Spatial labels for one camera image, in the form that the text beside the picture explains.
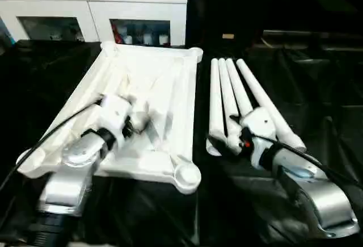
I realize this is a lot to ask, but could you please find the white cabinet with glass doors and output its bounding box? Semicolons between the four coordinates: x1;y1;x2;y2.
0;0;188;47

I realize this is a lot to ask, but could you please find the white plastic table top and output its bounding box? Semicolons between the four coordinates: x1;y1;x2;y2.
15;41;204;196

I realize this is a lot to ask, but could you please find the long black bar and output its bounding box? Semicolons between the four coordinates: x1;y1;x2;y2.
262;30;363;43

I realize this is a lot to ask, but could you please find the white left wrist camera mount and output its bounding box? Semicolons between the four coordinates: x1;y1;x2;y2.
96;93;150;147

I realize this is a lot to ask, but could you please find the white plastic table leg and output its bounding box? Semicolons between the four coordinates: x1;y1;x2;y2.
235;58;307;152
218;57;244;156
226;58;255;117
206;57;226;157

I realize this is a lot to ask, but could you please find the black mat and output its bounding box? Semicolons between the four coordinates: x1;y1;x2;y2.
0;38;363;247

